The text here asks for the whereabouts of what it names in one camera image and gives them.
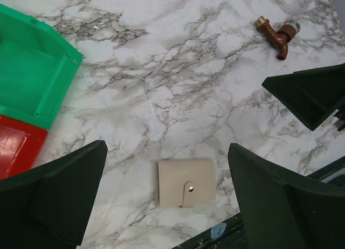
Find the red plastic bin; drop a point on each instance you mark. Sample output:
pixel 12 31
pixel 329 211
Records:
pixel 20 145

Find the green plastic bin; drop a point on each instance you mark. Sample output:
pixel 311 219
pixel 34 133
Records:
pixel 37 68

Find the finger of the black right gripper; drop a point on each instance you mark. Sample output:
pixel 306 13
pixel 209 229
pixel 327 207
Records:
pixel 311 95

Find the black table front rail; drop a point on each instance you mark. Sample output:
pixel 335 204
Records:
pixel 269 222

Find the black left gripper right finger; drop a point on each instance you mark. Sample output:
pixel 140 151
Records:
pixel 285 206

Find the beige card holder wallet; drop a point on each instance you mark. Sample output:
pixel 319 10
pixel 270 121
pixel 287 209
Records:
pixel 185 183

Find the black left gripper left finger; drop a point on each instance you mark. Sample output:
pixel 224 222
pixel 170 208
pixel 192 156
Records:
pixel 49 206

